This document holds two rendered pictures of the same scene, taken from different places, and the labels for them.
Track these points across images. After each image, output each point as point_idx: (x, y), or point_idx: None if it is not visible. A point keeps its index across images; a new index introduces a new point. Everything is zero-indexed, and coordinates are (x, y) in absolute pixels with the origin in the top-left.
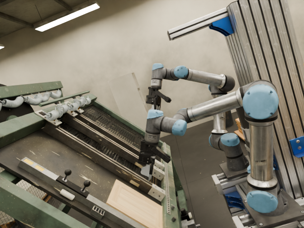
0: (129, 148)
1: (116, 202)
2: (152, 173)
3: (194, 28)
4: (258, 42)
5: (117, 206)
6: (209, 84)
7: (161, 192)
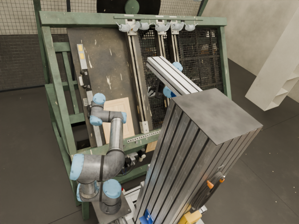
0: None
1: (104, 107)
2: None
3: (160, 78)
4: (167, 148)
5: None
6: None
7: (143, 130)
